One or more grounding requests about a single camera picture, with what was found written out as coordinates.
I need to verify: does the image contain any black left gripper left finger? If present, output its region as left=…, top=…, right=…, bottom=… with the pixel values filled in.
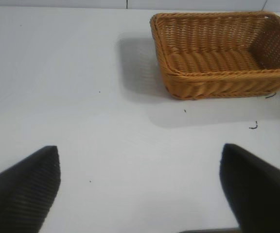
left=0, top=145, right=62, bottom=233

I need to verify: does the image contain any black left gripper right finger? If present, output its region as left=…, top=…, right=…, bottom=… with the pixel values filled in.
left=218, top=143, right=280, bottom=233

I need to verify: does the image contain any woven wicker basket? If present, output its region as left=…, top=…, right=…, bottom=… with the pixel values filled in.
left=150, top=11, right=280, bottom=100

